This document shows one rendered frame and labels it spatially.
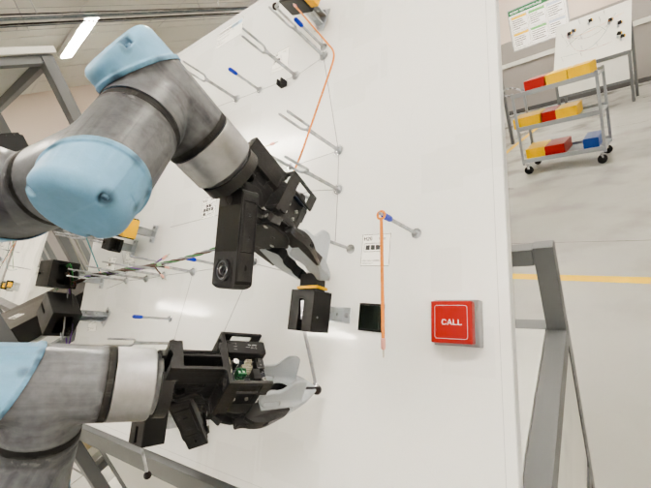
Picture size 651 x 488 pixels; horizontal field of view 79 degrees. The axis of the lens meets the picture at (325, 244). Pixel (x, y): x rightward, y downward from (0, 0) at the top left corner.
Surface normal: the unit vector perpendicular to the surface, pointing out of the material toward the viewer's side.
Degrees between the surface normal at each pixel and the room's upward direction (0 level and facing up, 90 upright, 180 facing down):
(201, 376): 117
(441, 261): 54
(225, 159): 106
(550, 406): 0
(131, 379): 69
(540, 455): 0
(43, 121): 90
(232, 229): 58
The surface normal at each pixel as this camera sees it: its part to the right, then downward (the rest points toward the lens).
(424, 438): -0.60, -0.21
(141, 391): 0.55, -0.13
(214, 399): -0.83, -0.18
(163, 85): 0.66, -0.39
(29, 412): 0.43, 0.29
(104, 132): 0.35, -0.54
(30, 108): 0.71, -0.03
